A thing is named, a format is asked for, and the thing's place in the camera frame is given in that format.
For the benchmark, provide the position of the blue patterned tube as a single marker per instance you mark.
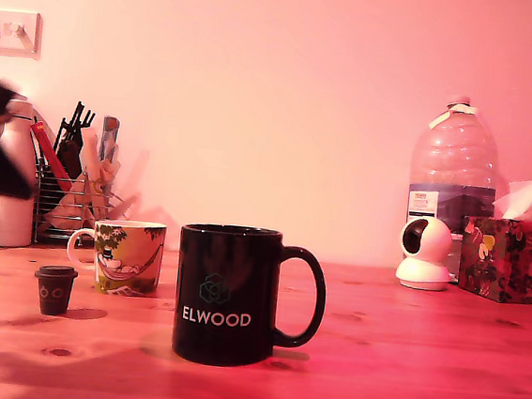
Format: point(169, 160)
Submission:
point(109, 139)

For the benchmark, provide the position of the white wall switch plate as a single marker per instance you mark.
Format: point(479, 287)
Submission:
point(8, 33)

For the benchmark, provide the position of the black tool bundle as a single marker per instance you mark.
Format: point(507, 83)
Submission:
point(71, 138)

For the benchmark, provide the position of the floral tissue box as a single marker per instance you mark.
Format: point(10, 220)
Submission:
point(510, 261)

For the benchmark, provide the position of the large clear water bottle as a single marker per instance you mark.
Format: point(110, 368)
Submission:
point(453, 165)

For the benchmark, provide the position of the black Elwood mug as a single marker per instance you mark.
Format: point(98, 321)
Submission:
point(224, 294)

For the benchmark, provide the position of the white tissue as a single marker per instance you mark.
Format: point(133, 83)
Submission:
point(527, 198)

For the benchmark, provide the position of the illustrated hammock mug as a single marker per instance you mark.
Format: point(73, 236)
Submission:
point(128, 257)

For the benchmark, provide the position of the small white round camera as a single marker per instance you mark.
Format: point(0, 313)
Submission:
point(426, 252)

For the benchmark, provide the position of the red flat stick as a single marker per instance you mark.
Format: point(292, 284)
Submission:
point(49, 150)

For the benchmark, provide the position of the dark coffee capsule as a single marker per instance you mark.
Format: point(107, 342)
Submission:
point(54, 290)

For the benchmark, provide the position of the white bottle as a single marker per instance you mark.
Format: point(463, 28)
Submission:
point(9, 222)

